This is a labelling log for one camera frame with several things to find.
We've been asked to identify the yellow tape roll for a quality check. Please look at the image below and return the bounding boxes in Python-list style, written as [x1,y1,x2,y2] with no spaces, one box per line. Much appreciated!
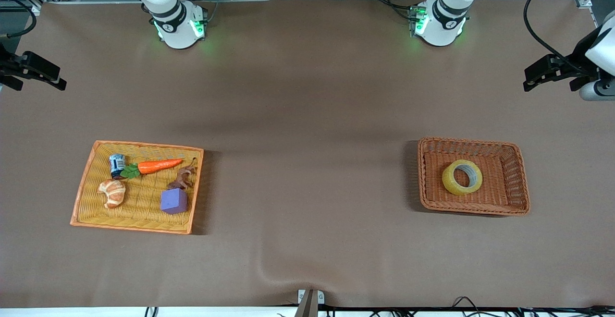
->
[442,159,483,196]

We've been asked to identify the small blue-labelled jar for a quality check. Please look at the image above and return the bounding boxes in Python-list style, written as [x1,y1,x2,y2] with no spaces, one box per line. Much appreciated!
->
[109,154,127,179]

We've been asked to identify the brown wicker basket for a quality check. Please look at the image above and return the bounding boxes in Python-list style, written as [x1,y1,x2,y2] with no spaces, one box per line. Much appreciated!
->
[417,137,531,217]

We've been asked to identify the toy croissant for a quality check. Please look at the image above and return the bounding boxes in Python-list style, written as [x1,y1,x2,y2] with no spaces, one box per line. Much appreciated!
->
[98,179,126,209]

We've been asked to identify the orange toy carrot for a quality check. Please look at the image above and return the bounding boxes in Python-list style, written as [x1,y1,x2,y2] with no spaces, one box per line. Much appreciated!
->
[120,158,184,179]

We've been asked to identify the orange-rimmed wicker tray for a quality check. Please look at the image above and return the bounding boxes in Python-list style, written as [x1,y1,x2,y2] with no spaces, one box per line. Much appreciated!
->
[70,140,204,235]

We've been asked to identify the brown toy lion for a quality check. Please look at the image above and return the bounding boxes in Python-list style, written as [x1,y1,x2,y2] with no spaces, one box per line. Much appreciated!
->
[167,158,197,191]

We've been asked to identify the purple foam cube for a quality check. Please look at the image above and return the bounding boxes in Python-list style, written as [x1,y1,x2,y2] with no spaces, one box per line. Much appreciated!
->
[160,188,188,215]

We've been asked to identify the brown table cloth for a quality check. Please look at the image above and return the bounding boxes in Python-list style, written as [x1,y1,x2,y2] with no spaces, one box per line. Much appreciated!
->
[0,0,615,308]

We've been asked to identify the metal table edge clamp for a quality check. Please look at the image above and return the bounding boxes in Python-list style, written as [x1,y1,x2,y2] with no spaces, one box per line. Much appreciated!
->
[294,289,325,317]

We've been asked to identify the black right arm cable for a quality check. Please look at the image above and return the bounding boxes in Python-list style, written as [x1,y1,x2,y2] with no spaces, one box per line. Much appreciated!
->
[0,0,37,39]

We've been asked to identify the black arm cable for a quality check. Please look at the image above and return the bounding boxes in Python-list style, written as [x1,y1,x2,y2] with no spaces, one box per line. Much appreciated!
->
[523,0,584,64]
[0,0,37,39]

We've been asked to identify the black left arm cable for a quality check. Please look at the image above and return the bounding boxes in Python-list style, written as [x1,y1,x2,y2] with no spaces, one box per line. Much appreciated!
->
[523,0,584,64]

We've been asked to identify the black floor cables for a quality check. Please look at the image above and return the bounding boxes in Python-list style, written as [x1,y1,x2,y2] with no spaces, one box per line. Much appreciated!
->
[317,296,615,317]

